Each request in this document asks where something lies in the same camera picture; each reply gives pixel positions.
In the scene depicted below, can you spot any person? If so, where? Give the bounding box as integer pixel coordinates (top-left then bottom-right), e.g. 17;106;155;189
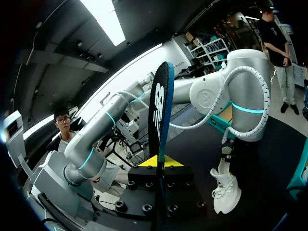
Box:
53;107;129;192
257;6;300;116

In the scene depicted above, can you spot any teal box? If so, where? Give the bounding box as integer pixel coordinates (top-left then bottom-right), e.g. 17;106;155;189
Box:
206;104;236;141
285;137;308;196

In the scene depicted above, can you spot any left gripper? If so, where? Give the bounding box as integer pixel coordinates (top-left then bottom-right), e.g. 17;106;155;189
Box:
221;138;242;174

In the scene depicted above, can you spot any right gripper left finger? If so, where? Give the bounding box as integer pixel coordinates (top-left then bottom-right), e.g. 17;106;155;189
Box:
115;155;159;216

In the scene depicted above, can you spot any white shoe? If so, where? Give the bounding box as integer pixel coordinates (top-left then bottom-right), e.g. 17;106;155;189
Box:
209;158;242;215

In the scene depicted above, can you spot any blue and black insole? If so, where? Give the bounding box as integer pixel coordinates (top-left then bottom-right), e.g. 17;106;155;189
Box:
147;61;175;231

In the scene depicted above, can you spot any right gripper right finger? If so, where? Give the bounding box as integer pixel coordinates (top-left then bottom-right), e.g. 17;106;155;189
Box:
163;155;208;218

